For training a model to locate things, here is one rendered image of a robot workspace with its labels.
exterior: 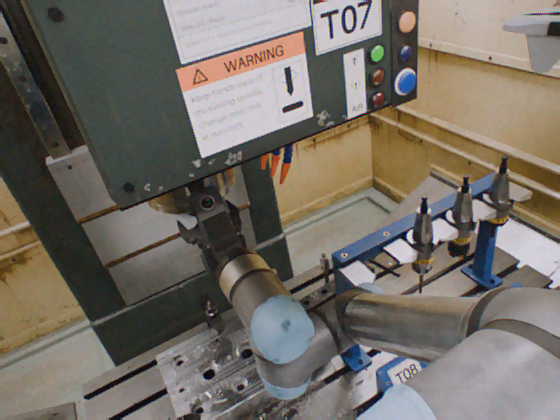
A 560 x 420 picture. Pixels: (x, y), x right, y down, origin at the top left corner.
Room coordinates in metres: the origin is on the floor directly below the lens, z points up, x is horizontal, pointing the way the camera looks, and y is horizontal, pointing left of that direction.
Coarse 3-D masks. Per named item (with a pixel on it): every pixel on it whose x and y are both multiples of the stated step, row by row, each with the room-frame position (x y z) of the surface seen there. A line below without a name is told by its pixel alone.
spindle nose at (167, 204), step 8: (232, 168) 0.65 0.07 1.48; (216, 176) 0.61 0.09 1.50; (224, 176) 0.62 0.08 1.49; (232, 176) 0.64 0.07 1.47; (192, 184) 0.59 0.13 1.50; (200, 184) 0.59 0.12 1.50; (208, 184) 0.60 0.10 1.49; (216, 184) 0.60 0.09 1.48; (224, 184) 0.62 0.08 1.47; (232, 184) 0.64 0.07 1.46; (176, 192) 0.58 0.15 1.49; (184, 192) 0.58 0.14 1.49; (192, 192) 0.59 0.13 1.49; (224, 192) 0.61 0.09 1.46; (152, 200) 0.61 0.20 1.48; (160, 200) 0.59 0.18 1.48; (168, 200) 0.59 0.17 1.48; (176, 200) 0.59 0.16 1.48; (184, 200) 0.58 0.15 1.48; (152, 208) 0.62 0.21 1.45; (160, 208) 0.60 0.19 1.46; (168, 208) 0.59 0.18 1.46; (176, 208) 0.59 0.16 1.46; (184, 208) 0.59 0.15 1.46
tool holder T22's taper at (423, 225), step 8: (416, 216) 0.68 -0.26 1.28; (424, 216) 0.67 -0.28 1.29; (416, 224) 0.67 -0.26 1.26; (424, 224) 0.66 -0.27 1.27; (432, 224) 0.67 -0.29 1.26; (416, 232) 0.67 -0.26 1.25; (424, 232) 0.66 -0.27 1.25; (432, 232) 0.66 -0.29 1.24; (416, 240) 0.67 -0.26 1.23; (424, 240) 0.66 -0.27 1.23; (432, 240) 0.66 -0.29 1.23
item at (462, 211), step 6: (462, 192) 0.71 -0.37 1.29; (468, 192) 0.71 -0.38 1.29; (456, 198) 0.72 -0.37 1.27; (462, 198) 0.71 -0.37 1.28; (468, 198) 0.71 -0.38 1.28; (456, 204) 0.72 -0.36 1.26; (462, 204) 0.71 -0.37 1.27; (468, 204) 0.70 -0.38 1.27; (456, 210) 0.71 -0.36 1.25; (462, 210) 0.70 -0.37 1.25; (468, 210) 0.70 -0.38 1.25; (456, 216) 0.71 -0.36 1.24; (462, 216) 0.70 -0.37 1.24; (468, 216) 0.70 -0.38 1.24
